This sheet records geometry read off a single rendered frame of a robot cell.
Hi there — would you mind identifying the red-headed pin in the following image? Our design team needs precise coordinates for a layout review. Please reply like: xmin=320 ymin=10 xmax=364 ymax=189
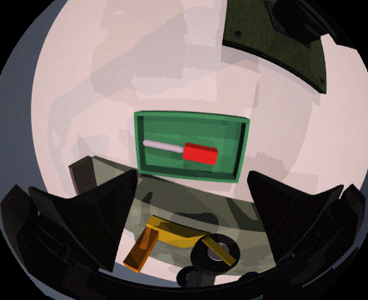
xmin=143 ymin=139 xmax=218 ymax=166

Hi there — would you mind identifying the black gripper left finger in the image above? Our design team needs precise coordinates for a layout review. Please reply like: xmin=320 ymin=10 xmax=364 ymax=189
xmin=27 ymin=170 xmax=138 ymax=273

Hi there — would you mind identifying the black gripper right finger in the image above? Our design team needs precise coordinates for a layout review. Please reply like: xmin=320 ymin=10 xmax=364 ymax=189
xmin=247 ymin=171 xmax=344 ymax=263

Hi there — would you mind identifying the green tray floor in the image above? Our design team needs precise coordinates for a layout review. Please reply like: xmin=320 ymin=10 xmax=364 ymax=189
xmin=143 ymin=116 xmax=241 ymax=173

